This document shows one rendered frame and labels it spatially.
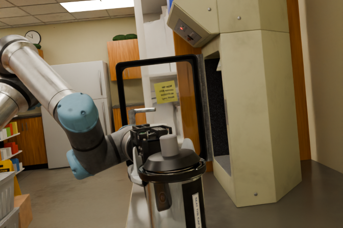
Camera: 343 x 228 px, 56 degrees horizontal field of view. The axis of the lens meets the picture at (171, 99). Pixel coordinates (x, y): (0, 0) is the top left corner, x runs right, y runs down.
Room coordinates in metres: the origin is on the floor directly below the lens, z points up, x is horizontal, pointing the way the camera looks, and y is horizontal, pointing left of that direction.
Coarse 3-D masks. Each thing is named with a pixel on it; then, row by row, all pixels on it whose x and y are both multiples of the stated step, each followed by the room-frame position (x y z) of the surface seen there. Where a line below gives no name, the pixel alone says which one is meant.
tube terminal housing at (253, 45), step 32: (224, 0) 0.87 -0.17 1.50; (256, 0) 0.87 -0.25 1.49; (224, 32) 0.87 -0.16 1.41; (256, 32) 0.87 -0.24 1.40; (288, 32) 1.02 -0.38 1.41; (224, 64) 0.86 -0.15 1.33; (256, 64) 0.87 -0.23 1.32; (288, 64) 1.00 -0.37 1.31; (224, 96) 0.89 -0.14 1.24; (256, 96) 0.87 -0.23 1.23; (288, 96) 0.98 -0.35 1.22; (256, 128) 0.87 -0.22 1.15; (288, 128) 0.97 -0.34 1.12; (256, 160) 0.87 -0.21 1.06; (288, 160) 0.95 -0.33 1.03; (256, 192) 0.87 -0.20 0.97
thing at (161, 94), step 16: (160, 64) 1.19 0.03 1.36; (176, 64) 1.18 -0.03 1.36; (128, 80) 1.20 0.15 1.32; (144, 80) 1.19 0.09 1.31; (160, 80) 1.19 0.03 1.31; (176, 80) 1.18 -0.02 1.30; (192, 80) 1.17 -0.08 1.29; (128, 96) 1.20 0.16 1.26; (144, 96) 1.20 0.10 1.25; (160, 96) 1.19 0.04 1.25; (176, 96) 1.18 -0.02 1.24; (192, 96) 1.17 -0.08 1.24; (144, 112) 1.20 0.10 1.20; (160, 112) 1.19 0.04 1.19; (176, 112) 1.18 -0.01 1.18; (192, 112) 1.18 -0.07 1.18; (176, 128) 1.18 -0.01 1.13; (192, 128) 1.18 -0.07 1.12
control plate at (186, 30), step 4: (180, 20) 0.96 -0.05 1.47; (176, 24) 1.05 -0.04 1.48; (180, 24) 1.01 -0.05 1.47; (184, 24) 0.97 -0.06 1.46; (176, 28) 1.10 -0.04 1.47; (180, 28) 1.05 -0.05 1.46; (184, 28) 1.01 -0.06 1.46; (188, 28) 0.97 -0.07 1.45; (180, 32) 1.11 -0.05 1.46; (184, 32) 1.06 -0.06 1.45; (188, 32) 1.02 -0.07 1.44; (192, 32) 0.98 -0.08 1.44; (184, 36) 1.12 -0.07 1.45; (192, 36) 1.03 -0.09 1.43; (196, 36) 1.00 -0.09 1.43; (200, 36) 0.96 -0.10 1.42; (192, 40) 1.08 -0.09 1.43; (196, 40) 1.04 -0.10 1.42; (192, 44) 1.14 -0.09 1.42
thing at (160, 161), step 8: (168, 136) 0.51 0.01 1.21; (176, 136) 0.51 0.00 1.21; (160, 144) 0.51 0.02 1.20; (168, 144) 0.50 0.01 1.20; (176, 144) 0.51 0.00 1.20; (160, 152) 0.54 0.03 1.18; (168, 152) 0.50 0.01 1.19; (176, 152) 0.50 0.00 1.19; (184, 152) 0.51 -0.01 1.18; (192, 152) 0.51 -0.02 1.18; (152, 160) 0.49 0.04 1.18; (160, 160) 0.48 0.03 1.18; (168, 160) 0.48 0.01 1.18; (176, 160) 0.48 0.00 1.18; (184, 160) 0.48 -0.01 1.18; (192, 160) 0.49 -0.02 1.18; (144, 168) 0.50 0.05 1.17; (152, 168) 0.48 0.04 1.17; (160, 168) 0.47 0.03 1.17; (168, 168) 0.47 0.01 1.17; (176, 168) 0.47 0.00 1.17; (184, 168) 0.48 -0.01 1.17
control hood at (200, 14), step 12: (180, 0) 0.86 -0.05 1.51; (192, 0) 0.86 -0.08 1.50; (204, 0) 0.86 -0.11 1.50; (180, 12) 0.89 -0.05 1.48; (192, 12) 0.86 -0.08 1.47; (204, 12) 0.86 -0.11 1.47; (216, 12) 0.86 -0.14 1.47; (168, 24) 1.14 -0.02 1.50; (192, 24) 0.91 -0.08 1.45; (204, 24) 0.86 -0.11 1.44; (216, 24) 0.86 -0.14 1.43; (180, 36) 1.17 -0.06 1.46; (204, 36) 0.93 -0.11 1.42
